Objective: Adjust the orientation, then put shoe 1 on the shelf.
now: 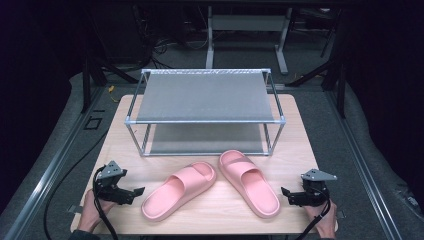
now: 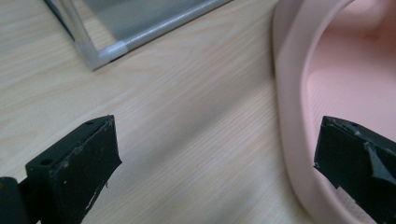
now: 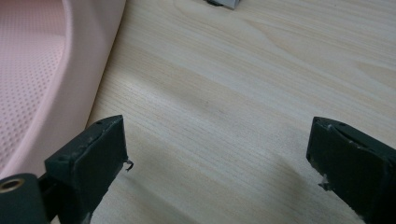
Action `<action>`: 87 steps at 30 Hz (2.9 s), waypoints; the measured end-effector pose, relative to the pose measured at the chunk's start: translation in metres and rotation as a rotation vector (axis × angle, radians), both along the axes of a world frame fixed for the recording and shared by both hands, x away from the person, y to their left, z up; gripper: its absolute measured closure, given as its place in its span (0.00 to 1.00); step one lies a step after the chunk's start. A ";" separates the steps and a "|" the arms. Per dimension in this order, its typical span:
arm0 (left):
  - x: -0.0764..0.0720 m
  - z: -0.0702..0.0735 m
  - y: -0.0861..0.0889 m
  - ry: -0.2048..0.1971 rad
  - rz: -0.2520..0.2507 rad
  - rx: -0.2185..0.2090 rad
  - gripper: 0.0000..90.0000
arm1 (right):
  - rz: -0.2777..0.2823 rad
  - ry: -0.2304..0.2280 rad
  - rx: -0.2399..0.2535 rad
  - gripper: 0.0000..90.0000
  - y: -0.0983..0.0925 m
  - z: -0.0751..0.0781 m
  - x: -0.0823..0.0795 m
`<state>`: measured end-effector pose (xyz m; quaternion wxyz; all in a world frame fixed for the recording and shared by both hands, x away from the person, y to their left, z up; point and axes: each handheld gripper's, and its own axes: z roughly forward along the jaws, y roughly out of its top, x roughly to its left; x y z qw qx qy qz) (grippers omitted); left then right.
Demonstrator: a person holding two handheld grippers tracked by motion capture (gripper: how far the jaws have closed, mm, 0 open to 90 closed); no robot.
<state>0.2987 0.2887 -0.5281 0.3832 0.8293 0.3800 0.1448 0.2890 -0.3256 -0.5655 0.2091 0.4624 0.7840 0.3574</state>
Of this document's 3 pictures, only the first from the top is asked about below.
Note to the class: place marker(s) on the person's right hand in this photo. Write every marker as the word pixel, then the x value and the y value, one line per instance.
pixel 328 223

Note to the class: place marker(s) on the metal floor rail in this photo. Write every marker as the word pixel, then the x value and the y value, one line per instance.
pixel 50 173
pixel 363 173

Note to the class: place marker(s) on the pink slipper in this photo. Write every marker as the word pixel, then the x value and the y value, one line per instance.
pixel 173 196
pixel 253 186

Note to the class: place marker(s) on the grey metal desk frame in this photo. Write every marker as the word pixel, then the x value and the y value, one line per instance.
pixel 248 23

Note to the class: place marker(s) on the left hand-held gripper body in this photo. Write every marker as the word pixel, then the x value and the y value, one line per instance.
pixel 110 190

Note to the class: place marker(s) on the person's left hand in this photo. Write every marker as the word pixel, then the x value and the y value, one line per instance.
pixel 88 213

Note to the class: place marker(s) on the grey tape piece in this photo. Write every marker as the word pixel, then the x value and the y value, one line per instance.
pixel 340 214
pixel 75 209

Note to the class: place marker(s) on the grey metal shoe rack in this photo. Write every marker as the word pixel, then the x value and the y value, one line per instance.
pixel 205 96

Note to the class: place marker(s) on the black metal stand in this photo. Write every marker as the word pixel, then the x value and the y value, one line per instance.
pixel 87 83
pixel 340 93

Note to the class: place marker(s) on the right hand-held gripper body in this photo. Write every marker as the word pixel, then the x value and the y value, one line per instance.
pixel 313 195

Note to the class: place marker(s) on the yellow tag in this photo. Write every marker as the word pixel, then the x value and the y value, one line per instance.
pixel 111 89

